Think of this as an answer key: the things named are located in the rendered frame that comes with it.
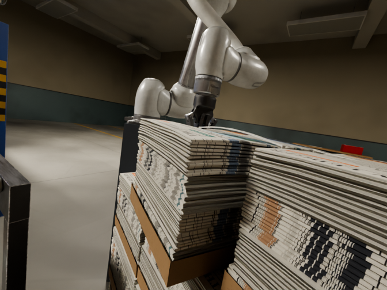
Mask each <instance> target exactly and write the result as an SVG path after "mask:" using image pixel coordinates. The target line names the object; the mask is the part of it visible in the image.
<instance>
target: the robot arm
mask: <svg viewBox="0 0 387 290"><path fill-rule="evenodd" d="M187 2H188V4H189V5H190V7H191V9H192V10H193V11H194V12H195V14H196V15H197V16H198V19H197V21H196V25H195V29H194V31H193V35H192V38H191V42H190V44H189V48H188V52H187V55H186V58H185V61H184V65H183V69H182V71H181V75H180V78H179V82H177V83H176V84H174V85H173V87H172V88H171V90H170V91H167V90H166V89H165V86H164V84H163V83H162V82H161V81H160V80H158V79H153V78H145V79H144V80H143V81H142V83H141V84H140V85H139V87H138V90H137V93H136V97H135V107H134V116H132V117H125V118H124V119H125V121H127V123H129V124H136V125H141V124H140V123H139V122H140V121H141V118H144V119H155V120H160V116H169V117H174V118H178V119H186V122H187V125H189V126H192V127H193V126H194V127H196V128H199V127H214V126H215V125H216V123H217V122H218V120H216V119H215V118H214V117H213V115H214V114H213V110H214V109H215V105H216V101H217V100H216V98H217V97H219V95H220V91H221V84H222V81H226V82H228V83H230V84H232V85H234V86H237V87H241V88H245V89H255V88H258V87H259V86H261V85H262V84H263V83H264V82H265V81H266V79H267V77H268V69H267V66H266V65H265V64H264V63H263V62H262V61H261V60H260V58H259V57H258V56H257V55H256V54H255V53H254V52H253V51H252V50H251V49H250V48H249V47H244V46H243V45H242V44H241V42H240V41H239V39H238V38H237V36H236V35H235V34H234V33H233V32H232V30H231V29H230V28H229V27H228V26H227V25H226V23H225V22H224V21H223V19H221V17H222V16H223V14H226V13H228V12H230V11H231V10H232V9H233V8H234V6H235V4H236V2H237V0H187ZM193 119H194V122H193Z"/></svg>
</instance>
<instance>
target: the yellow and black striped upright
mask: <svg viewBox="0 0 387 290"><path fill-rule="evenodd" d="M5 108H6V61H3V60H0V121H5Z"/></svg>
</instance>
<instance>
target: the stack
mask: <svg viewBox="0 0 387 290"><path fill-rule="evenodd" d="M134 179H136V178H135V172H132V173H120V176H119V181H120V182H119V187H118V193H117V203H118V205H117V210H116V213H117V219H118V221H119V224H120V226H121V228H122V230H123V232H124V235H125V237H126V240H127V242H128V245H129V247H130V249H131V252H132V254H133V256H134V260H135V262H136V270H137V266H138V265H139V266H140V268H141V270H140V271H141V274H142V276H143V278H144V281H145V283H146V285H147V287H148V289H149V290H221V286H222V281H223V275H224V271H225V269H226V268H228V267H229V266H228V267H226V268H223V269H220V270H216V271H214V272H211V273H208V274H205V275H202V276H199V277H196V278H193V279H191V280H188V281H185V282H182V283H179V284H176V285H173V286H171V287H166V285H165V283H164V280H163V278H162V276H161V273H160V270H159V268H158V266H157V263H156V261H155V258H154V256H153V253H152V251H151V248H150V246H149V244H148V241H147V239H146V237H145V234H144V232H143V229H142V226H141V224H140V222H139V219H138V217H137V215H136V212H135V209H134V207H133V205H132V202H131V200H130V194H131V184H133V181H134ZM110 265H111V267H110V269H111V273H112V277H113V280H114V283H115V287H116V290H141V289H140V287H139V284H138V282H137V278H135V275H134V272H133V270H132V267H131V265H130V262H129V260H128V257H127V254H126V251H125V249H124V246H123V244H122V241H121V239H120V236H119V233H118V231H117V228H116V226H115V227H114V228H113V237H112V244H111V260H110Z"/></svg>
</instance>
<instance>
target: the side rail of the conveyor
mask: <svg viewBox="0 0 387 290"><path fill-rule="evenodd" d="M0 177H1V178H2V181H3V189H2V192H1V193H0V210H1V212H2V214H3V215H4V217H5V219H6V220H7V222H8V223H13V222H17V221H20V220H24V219H27V218H30V206H31V183H30V182H29V181H28V180H27V179H26V178H25V177H24V176H23V175H22V174H21V173H20V172H19V171H18V170H17V169H16V168H15V167H14V166H13V165H11V164H10V163H9V162H8V161H7V160H6V159H5V158H4V157H3V156H2V155H1V154H0Z"/></svg>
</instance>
